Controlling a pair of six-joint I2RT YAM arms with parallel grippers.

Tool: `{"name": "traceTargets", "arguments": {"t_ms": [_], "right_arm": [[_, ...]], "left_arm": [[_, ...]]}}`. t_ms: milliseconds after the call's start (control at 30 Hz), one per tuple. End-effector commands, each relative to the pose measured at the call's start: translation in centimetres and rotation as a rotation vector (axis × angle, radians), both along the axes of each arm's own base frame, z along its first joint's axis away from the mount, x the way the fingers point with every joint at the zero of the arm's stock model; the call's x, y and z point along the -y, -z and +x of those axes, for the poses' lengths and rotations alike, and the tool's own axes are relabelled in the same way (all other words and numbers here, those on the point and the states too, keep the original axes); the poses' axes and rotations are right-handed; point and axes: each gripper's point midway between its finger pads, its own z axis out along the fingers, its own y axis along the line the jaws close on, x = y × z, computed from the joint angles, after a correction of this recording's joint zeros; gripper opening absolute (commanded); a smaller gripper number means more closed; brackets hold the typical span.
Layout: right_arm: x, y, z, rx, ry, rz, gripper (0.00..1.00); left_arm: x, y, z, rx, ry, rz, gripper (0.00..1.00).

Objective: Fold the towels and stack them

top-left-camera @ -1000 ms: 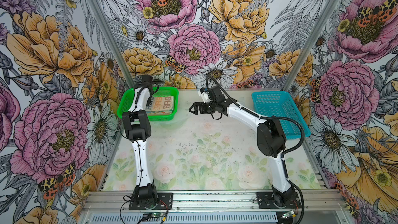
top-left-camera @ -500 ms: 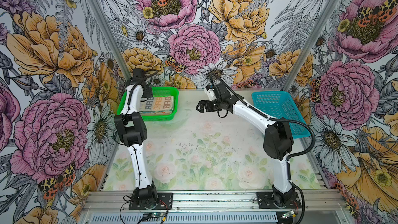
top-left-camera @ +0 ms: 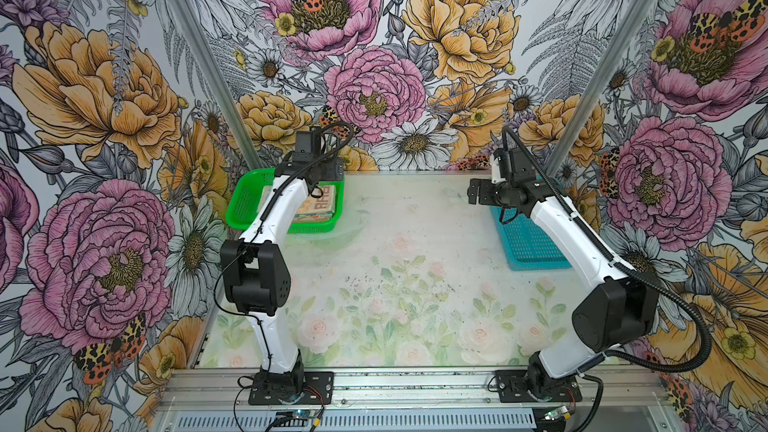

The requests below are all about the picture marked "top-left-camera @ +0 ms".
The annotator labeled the teal plastic basket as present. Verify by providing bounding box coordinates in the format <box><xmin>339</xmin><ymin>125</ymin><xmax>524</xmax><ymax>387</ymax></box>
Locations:
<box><xmin>491</xmin><ymin>206</ymin><xmax>570</xmax><ymax>271</ymax></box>

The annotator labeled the green plastic basket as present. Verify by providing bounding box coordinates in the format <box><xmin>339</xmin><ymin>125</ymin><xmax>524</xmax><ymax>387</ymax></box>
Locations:
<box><xmin>226</xmin><ymin>168</ymin><xmax>345</xmax><ymax>234</ymax></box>

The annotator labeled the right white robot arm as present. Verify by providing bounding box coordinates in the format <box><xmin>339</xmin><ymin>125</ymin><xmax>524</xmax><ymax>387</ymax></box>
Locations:
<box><xmin>467</xmin><ymin>148</ymin><xmax>658</xmax><ymax>400</ymax></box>

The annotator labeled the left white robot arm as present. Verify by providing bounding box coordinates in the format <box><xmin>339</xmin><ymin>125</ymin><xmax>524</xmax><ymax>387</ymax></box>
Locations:
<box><xmin>220</xmin><ymin>126</ymin><xmax>345</xmax><ymax>405</ymax></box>

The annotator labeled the small green circuit board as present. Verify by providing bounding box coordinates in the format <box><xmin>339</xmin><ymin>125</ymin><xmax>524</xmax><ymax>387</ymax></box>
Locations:
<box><xmin>280</xmin><ymin>409</ymin><xmax>320</xmax><ymax>427</ymax></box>

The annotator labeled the aluminium corner post right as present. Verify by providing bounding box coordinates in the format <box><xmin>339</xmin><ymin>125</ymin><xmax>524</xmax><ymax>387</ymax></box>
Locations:
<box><xmin>546</xmin><ymin>0</ymin><xmax>657</xmax><ymax>175</ymax></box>

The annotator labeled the aluminium corner post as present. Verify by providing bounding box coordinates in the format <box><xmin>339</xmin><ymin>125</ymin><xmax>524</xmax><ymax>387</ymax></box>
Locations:
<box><xmin>546</xmin><ymin>0</ymin><xmax>657</xmax><ymax>175</ymax></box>
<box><xmin>166</xmin><ymin>0</ymin><xmax>264</xmax><ymax>169</ymax></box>

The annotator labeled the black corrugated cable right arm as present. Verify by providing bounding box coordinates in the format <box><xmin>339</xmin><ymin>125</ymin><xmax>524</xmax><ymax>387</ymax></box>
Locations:
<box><xmin>502</xmin><ymin>125</ymin><xmax>714</xmax><ymax>373</ymax></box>

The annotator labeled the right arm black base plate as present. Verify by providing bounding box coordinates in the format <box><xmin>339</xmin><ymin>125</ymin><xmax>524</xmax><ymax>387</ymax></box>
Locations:
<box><xmin>487</xmin><ymin>369</ymin><xmax>582</xmax><ymax>404</ymax></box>

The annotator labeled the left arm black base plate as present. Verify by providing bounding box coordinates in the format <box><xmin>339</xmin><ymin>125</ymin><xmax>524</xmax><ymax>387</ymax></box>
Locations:
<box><xmin>248</xmin><ymin>371</ymin><xmax>335</xmax><ymax>406</ymax></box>

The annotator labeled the aluminium corner post left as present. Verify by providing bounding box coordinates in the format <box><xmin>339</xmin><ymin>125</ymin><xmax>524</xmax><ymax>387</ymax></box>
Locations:
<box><xmin>166</xmin><ymin>0</ymin><xmax>264</xmax><ymax>169</ymax></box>

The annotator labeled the aluminium front rail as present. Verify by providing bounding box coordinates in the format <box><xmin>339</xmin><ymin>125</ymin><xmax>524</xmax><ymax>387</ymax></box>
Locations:
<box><xmin>158</xmin><ymin>364</ymin><xmax>669</xmax><ymax>412</ymax></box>

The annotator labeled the white vented cable duct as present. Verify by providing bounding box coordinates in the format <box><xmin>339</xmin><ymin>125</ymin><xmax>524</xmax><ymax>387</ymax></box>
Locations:
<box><xmin>166</xmin><ymin>408</ymin><xmax>536</xmax><ymax>431</ymax></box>

